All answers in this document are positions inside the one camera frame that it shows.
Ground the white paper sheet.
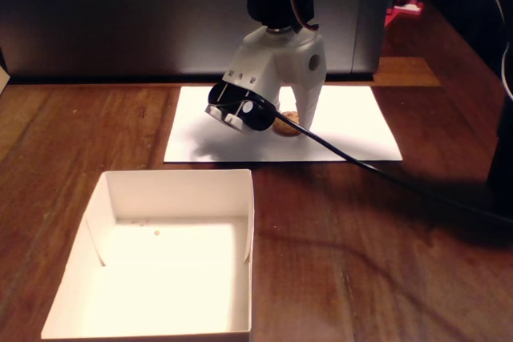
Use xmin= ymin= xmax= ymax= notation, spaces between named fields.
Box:
xmin=163 ymin=85 xmax=404 ymax=165

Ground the red and white stand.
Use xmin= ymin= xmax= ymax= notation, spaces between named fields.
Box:
xmin=384 ymin=0 xmax=426 ymax=29

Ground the black camera with white mount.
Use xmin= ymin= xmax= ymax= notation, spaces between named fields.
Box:
xmin=204 ymin=81 xmax=278 ymax=134

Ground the large dark grey box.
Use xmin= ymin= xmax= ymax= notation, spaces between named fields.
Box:
xmin=0 ymin=0 xmax=396 ymax=81

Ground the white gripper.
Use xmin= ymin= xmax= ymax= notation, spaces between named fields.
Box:
xmin=223 ymin=28 xmax=327 ymax=130

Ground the black camera cable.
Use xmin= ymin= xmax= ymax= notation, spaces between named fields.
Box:
xmin=274 ymin=111 xmax=513 ymax=227

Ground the white cardboard box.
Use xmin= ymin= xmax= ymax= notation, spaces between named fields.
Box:
xmin=40 ymin=168 xmax=257 ymax=342

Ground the round mini cookie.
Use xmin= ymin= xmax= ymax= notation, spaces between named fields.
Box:
xmin=273 ymin=111 xmax=301 ymax=137

